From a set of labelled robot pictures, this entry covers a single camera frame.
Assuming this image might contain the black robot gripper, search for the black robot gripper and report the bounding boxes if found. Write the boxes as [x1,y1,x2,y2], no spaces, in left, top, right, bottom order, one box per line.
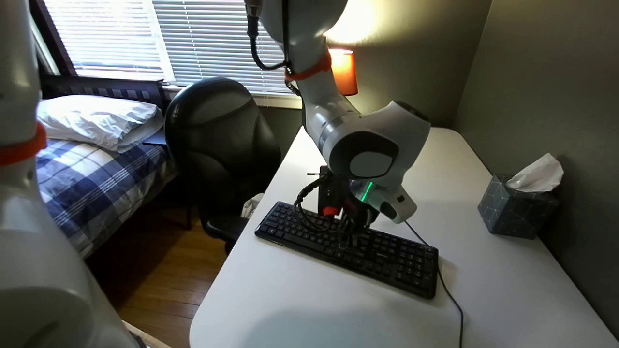
[317,167,377,248]

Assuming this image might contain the black computer keyboard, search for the black computer keyboard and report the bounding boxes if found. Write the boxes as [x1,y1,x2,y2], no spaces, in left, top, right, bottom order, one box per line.
[255,202,439,300]

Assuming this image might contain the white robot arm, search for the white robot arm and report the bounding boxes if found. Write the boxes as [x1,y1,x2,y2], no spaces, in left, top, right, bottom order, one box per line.
[0,0,429,348]

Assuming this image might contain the black office chair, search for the black office chair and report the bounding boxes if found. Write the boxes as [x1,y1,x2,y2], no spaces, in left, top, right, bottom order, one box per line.
[164,78,282,250]

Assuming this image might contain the orange shade table lamp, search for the orange shade table lamp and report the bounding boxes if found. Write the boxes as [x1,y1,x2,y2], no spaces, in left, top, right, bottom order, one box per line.
[328,49,357,97]

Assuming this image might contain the grey tissue box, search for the grey tissue box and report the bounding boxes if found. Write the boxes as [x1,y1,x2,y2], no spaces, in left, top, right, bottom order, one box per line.
[477,153,564,239]

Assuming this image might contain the dark wooden headboard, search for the dark wooden headboard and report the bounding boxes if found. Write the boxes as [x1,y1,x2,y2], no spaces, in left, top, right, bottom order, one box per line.
[40,76,168,111]

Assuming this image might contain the white pillow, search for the white pillow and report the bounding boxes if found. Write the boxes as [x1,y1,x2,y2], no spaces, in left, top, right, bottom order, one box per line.
[36,95,164,153]

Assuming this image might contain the white window blinds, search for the white window blinds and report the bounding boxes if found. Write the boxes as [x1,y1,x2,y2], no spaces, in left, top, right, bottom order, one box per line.
[44,0,288,95]

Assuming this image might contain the blue plaid bed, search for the blue plaid bed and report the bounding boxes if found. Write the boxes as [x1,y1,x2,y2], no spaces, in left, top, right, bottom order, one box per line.
[34,142,174,258]

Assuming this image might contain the black keyboard cable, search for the black keyboard cable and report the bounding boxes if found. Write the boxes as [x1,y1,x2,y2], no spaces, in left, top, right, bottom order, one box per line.
[402,219,466,348]

